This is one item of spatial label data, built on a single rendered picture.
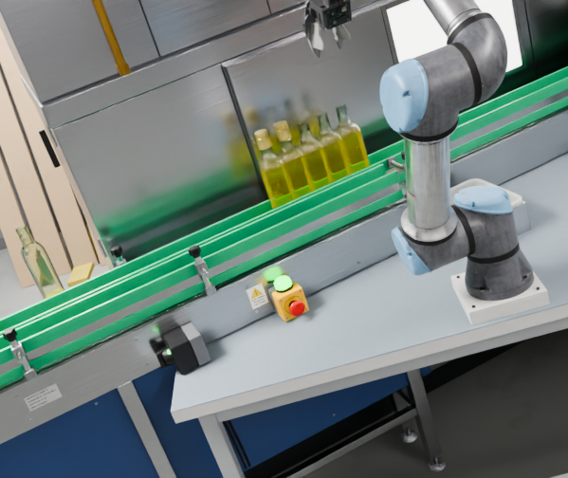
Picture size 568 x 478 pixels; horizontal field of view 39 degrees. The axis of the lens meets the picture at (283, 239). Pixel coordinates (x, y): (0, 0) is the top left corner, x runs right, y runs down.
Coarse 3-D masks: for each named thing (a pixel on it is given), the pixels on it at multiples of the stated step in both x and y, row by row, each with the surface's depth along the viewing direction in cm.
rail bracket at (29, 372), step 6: (6, 330) 181; (12, 330) 180; (6, 336) 179; (12, 336) 180; (12, 342) 181; (18, 342) 182; (12, 348) 181; (18, 348) 181; (24, 348) 184; (18, 354) 180; (24, 354) 182; (18, 360) 177; (24, 360) 183; (24, 366) 184; (30, 366) 185; (24, 372) 185; (30, 372) 184; (36, 372) 186; (30, 378) 185
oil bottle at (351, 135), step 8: (336, 128) 214; (344, 128) 211; (352, 128) 211; (344, 136) 211; (352, 136) 212; (360, 136) 213; (344, 144) 212; (352, 144) 213; (360, 144) 214; (352, 152) 213; (360, 152) 214; (352, 160) 214; (360, 160) 215; (368, 160) 216; (352, 168) 215; (360, 168) 216
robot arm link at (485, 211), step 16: (464, 192) 174; (480, 192) 172; (496, 192) 171; (464, 208) 169; (480, 208) 167; (496, 208) 167; (512, 208) 172; (464, 224) 168; (480, 224) 168; (496, 224) 169; (512, 224) 171; (480, 240) 169; (496, 240) 170; (512, 240) 172; (480, 256) 173; (496, 256) 172
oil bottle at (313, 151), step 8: (304, 144) 209; (312, 144) 209; (320, 144) 209; (304, 152) 208; (312, 152) 209; (320, 152) 210; (312, 160) 210; (320, 160) 210; (312, 168) 210; (320, 168) 211; (328, 168) 212; (312, 176) 211; (320, 176) 212; (328, 176) 213; (320, 184) 213
